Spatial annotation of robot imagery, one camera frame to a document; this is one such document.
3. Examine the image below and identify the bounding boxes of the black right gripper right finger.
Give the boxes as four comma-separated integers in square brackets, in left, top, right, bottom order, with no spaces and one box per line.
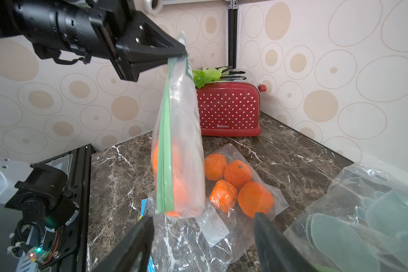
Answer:
[253,213,317,272]

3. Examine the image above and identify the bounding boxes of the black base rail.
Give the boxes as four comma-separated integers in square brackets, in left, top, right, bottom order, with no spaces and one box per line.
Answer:
[16,144,96,272]

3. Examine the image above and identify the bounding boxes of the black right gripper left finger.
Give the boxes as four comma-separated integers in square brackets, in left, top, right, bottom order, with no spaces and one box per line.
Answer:
[94,216,155,272]

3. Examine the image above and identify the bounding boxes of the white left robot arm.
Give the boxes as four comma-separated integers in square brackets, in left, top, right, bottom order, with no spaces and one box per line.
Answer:
[0,1,187,204]

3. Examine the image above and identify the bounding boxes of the blue-seal zip-top bag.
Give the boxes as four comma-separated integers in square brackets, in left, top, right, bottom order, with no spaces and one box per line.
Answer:
[141,144,288,272]

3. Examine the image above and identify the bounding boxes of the red polka-dot toaster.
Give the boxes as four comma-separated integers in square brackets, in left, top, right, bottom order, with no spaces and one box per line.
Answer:
[197,66,267,137]

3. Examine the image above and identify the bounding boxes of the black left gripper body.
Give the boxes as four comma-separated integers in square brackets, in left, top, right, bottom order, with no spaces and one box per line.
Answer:
[0,1,139,82]

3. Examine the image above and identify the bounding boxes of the green plastic lettuce leaf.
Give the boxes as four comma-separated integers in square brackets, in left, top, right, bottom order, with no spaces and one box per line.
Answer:
[192,66,231,89]

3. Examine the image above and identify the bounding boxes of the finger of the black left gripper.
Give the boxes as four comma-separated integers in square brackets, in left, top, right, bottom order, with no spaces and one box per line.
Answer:
[116,11,187,73]

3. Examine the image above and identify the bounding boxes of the black left corner post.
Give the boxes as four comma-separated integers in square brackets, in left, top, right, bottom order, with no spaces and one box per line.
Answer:
[227,0,239,68]

